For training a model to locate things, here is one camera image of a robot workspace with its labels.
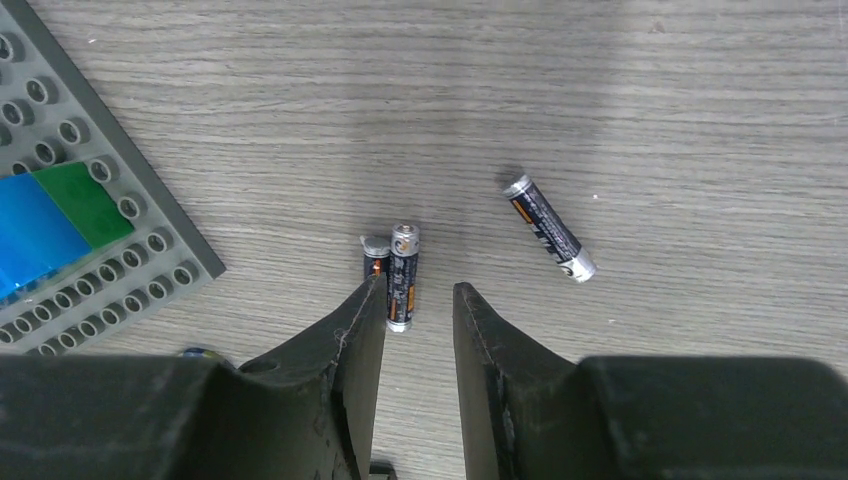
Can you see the AAA battery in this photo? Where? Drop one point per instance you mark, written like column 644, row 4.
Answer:
column 376, row 255
column 562, row 245
column 404, row 257

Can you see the green building brick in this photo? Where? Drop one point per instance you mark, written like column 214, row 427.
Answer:
column 85, row 203

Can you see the grey building baseplate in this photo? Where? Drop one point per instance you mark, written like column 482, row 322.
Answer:
column 50, row 115

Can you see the blue building brick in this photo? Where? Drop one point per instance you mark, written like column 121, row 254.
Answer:
column 36, row 237

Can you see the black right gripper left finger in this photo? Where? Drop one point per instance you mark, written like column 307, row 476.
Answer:
column 303, row 410

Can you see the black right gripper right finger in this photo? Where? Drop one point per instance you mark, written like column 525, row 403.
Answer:
column 528, row 413

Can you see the blue poker chip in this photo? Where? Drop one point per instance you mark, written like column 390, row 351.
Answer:
column 198, row 352

